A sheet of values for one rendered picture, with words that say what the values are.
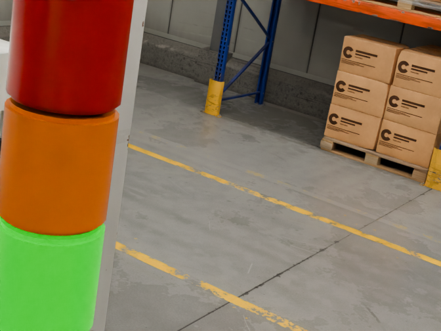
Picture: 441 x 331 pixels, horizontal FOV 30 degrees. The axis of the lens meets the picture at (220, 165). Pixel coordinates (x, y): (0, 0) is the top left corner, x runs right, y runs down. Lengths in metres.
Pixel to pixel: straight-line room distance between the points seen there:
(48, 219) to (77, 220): 0.01
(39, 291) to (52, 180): 0.05
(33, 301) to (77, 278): 0.02
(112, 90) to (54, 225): 0.06
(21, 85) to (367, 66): 8.24
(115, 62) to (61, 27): 0.03
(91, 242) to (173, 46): 10.95
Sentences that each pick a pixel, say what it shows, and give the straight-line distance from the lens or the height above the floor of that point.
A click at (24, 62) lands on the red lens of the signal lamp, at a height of 2.29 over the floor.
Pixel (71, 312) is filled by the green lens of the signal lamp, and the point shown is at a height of 2.18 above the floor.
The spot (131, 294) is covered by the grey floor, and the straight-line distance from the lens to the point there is 5.11.
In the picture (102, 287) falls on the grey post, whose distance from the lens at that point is 3.30.
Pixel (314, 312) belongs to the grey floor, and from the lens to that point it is 5.29.
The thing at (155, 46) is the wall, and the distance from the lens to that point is 11.45.
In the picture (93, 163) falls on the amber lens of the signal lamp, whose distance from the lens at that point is 0.36.
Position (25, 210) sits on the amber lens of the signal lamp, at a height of 2.23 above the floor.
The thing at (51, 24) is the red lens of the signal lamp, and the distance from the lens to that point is 0.34.
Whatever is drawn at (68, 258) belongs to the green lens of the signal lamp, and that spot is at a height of 2.21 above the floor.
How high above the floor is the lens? 2.37
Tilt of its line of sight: 18 degrees down
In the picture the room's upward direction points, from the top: 10 degrees clockwise
